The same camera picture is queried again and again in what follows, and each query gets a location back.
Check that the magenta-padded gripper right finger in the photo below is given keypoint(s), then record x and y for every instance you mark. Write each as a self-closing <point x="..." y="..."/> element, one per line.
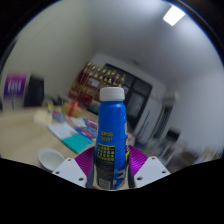
<point x="151" y="170"/>

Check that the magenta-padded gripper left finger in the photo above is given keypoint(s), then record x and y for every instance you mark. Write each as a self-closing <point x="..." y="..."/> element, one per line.
<point x="70" y="170"/>

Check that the blue white-capped drink bottle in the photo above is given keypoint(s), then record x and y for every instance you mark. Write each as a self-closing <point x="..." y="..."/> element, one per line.
<point x="111" y="130"/>

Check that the dark mug with print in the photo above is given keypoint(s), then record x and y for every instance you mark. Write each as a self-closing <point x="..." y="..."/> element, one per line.
<point x="50" y="159"/>

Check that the teal book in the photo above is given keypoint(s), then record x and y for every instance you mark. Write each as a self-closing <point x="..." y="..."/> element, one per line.
<point x="77" y="143"/>

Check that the white book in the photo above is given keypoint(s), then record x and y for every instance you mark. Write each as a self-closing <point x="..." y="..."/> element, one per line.
<point x="61" y="130"/>

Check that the blue book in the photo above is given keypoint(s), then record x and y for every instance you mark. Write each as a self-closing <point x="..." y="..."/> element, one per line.
<point x="87" y="132"/>

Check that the cream book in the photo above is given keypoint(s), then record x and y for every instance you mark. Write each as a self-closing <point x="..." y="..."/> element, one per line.
<point x="42" y="117"/>

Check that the yellow red-ribboned gift box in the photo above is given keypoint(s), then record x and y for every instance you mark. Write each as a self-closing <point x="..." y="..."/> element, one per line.
<point x="71" y="110"/>

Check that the black-framed glass doors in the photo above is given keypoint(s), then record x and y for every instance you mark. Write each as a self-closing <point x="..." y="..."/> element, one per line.
<point x="136" y="100"/>

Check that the wooden shelf unit with trophies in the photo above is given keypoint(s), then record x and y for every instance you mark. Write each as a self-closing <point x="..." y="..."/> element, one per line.
<point x="90" y="86"/>

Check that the black office chair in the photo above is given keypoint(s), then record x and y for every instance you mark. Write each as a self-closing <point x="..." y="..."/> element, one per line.
<point x="34" y="91"/>

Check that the purple sign board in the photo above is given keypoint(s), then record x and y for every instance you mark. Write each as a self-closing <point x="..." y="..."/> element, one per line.
<point x="15" y="85"/>

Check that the ceiling light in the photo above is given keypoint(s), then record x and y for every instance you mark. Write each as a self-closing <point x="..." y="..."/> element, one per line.
<point x="174" y="15"/>

